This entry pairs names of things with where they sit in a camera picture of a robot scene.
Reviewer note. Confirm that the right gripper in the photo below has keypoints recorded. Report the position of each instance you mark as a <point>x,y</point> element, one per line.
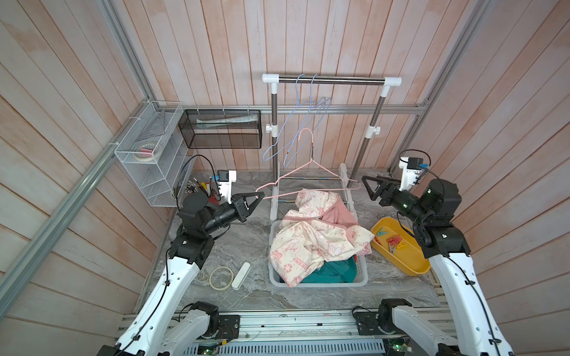
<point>390,191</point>

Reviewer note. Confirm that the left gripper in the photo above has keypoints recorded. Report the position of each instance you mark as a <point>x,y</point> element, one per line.
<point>240,206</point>

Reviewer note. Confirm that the cream pink print jacket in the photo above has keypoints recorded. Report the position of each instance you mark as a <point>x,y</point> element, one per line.
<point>320,229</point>

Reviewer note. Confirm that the green jacket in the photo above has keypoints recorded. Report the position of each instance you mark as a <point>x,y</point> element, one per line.
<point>344,271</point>

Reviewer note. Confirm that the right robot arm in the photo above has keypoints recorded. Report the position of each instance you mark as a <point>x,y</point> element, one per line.
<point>447,250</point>

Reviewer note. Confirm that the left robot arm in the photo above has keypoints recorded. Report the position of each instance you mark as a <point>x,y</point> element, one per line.
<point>178,285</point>

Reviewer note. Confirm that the red pencil cup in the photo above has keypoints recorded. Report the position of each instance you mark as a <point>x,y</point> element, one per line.
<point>211,199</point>

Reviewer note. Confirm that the teal clothespin in tray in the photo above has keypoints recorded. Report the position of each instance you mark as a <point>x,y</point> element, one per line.
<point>381,232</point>

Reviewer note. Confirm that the white clothes rack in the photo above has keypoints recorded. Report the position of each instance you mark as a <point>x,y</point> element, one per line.
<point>273,80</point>

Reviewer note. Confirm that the yellow plastic tray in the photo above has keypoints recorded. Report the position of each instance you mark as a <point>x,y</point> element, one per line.
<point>410,259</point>

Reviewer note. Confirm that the white remote-like bar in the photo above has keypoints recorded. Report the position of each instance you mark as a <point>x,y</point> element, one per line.
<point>241,276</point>

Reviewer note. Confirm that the white plastic laundry basket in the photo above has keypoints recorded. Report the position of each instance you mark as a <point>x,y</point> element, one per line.
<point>360,280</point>

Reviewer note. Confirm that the black mesh basket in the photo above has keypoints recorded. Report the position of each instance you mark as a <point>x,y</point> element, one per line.
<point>221,128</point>

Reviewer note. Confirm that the tape roll on shelf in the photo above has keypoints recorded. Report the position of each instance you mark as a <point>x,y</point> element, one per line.
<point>146,152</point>

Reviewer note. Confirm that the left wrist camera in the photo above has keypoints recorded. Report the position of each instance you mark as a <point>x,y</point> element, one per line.
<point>221,185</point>

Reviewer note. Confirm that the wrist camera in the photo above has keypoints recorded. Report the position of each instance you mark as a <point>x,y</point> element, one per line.
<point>221,185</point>
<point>413,170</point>

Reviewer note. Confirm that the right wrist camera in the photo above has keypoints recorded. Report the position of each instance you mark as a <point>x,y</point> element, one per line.
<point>413,170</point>

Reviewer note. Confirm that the white wire shelf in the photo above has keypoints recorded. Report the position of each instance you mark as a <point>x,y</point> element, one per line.
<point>155,121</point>

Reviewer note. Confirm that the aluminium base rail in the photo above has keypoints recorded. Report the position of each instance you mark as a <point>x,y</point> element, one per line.
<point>294,329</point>

